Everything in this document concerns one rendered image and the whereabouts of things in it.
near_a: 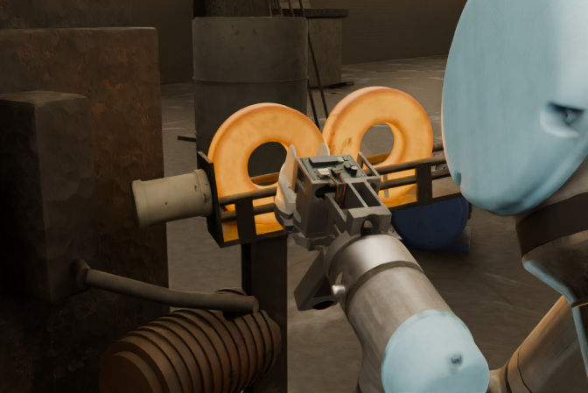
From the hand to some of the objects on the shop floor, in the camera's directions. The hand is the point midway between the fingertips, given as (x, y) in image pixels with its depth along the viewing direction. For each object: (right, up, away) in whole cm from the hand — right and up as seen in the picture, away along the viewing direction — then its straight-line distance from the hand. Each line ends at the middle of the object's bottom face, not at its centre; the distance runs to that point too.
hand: (293, 172), depth 78 cm
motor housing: (-12, -69, +18) cm, 72 cm away
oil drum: (-22, -8, +287) cm, 288 cm away
